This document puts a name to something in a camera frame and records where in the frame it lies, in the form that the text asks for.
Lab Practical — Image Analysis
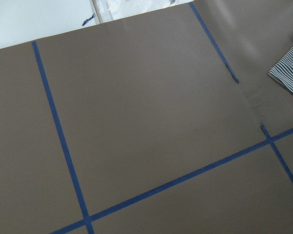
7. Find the navy white striped polo shirt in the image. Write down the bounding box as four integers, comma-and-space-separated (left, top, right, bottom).
268, 46, 293, 95

